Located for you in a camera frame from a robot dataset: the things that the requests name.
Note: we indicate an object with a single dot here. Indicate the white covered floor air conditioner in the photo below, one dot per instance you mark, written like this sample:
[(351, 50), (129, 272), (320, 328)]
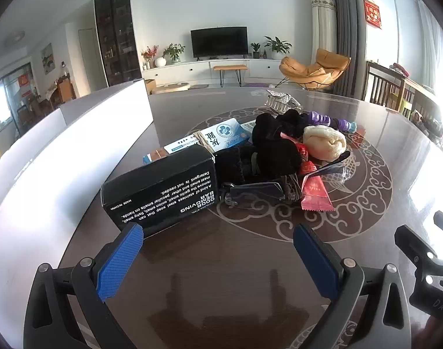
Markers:
[(321, 25)]

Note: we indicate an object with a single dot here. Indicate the black cardboard box white print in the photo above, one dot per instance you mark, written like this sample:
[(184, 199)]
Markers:
[(159, 185)]

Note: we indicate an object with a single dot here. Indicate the dark glass display cabinet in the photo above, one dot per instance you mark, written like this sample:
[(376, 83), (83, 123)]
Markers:
[(117, 32)]

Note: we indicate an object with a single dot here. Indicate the red snack packet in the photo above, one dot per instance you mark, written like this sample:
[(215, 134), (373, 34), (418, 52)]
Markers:
[(316, 194)]

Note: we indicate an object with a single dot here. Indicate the blue and white medicine box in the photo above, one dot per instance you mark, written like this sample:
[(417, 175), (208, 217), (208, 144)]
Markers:
[(225, 132)]

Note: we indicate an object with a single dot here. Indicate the white door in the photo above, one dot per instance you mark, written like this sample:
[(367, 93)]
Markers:
[(90, 61)]

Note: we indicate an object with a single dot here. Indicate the white television cabinet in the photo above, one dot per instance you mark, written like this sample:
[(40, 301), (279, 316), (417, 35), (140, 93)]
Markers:
[(185, 72)]

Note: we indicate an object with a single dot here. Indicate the framed wall painting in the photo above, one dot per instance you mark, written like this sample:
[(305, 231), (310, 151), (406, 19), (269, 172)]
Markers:
[(48, 57)]

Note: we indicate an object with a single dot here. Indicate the black fuzzy cloth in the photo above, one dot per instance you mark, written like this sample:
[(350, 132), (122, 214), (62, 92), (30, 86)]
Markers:
[(265, 161)]

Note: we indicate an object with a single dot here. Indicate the orange lounge chair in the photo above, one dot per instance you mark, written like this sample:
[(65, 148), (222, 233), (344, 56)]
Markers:
[(316, 67)]

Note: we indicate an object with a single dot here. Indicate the light wooden chair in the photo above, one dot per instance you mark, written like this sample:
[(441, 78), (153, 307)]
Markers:
[(65, 89)]

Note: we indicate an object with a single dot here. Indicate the large green potted plant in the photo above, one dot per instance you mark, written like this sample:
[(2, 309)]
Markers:
[(277, 45)]

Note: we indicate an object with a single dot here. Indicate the small orange and blue box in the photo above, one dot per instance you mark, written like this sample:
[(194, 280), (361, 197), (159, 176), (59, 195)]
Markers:
[(154, 156)]

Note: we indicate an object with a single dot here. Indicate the cream plush bun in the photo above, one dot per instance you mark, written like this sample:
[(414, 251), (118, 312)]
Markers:
[(325, 141)]

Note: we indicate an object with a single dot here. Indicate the small red candy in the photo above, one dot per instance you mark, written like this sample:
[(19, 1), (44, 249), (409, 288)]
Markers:
[(308, 168), (302, 151)]

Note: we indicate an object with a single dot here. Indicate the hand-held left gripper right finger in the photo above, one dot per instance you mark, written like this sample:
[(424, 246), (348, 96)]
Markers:
[(316, 265)]

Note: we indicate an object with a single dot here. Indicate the dark wooden dining chair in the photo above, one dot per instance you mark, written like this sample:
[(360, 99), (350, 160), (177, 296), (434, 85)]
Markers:
[(385, 83)]

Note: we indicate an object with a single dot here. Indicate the grey curtain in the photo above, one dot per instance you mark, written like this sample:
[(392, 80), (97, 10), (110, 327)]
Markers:
[(346, 25)]

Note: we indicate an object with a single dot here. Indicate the large white storage box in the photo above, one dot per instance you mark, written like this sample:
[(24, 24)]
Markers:
[(79, 131)]

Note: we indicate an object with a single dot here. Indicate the red wall hanging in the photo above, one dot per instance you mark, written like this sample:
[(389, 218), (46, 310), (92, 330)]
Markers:
[(373, 13)]

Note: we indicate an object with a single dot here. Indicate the red flowers in vase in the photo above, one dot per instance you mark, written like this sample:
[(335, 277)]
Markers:
[(148, 54)]

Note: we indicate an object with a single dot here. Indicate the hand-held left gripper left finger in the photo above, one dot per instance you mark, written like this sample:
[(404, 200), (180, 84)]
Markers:
[(119, 261)]

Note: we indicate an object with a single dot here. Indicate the dark patterned glass desktop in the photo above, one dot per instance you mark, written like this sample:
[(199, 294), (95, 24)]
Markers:
[(243, 280)]

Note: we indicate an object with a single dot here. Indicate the wooden bench with metal legs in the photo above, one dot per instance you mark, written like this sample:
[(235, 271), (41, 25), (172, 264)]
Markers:
[(229, 68)]

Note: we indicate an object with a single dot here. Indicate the grey metal folding tool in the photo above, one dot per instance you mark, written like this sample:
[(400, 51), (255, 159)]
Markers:
[(250, 192)]

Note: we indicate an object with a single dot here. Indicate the purple and teal toy fish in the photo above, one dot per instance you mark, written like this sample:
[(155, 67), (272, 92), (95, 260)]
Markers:
[(325, 120)]

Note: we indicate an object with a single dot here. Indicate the black flat television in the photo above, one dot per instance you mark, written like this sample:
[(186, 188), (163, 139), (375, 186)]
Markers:
[(219, 41)]

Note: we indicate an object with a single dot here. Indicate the silver rhinestone hair bow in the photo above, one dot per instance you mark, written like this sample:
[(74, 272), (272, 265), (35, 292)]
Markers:
[(281, 96)]

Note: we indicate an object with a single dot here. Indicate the small potted plant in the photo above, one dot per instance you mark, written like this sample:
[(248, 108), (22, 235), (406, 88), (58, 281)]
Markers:
[(256, 49)]

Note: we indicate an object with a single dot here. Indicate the leafy potted plant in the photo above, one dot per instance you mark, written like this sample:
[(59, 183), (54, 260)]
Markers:
[(174, 51)]

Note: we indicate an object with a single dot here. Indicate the round white vase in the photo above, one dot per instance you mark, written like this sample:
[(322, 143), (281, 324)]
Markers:
[(160, 62)]

